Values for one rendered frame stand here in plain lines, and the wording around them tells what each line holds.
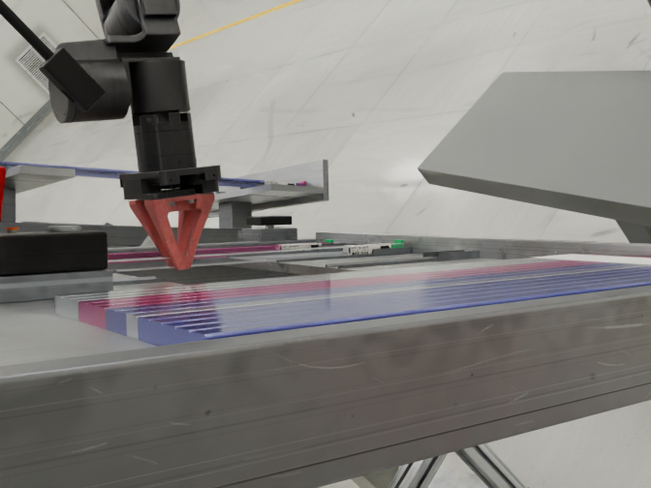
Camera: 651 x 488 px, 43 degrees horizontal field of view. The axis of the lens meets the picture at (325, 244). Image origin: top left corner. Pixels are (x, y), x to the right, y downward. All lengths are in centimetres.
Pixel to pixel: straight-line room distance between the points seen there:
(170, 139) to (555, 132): 65
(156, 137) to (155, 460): 53
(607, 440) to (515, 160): 62
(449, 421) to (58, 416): 18
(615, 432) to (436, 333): 129
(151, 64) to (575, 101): 71
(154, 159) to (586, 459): 109
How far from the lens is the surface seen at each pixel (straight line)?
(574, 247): 83
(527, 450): 171
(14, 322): 49
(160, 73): 81
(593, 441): 166
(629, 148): 115
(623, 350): 48
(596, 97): 129
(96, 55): 81
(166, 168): 80
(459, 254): 90
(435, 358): 37
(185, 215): 85
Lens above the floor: 124
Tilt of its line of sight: 27 degrees down
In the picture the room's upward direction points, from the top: 42 degrees counter-clockwise
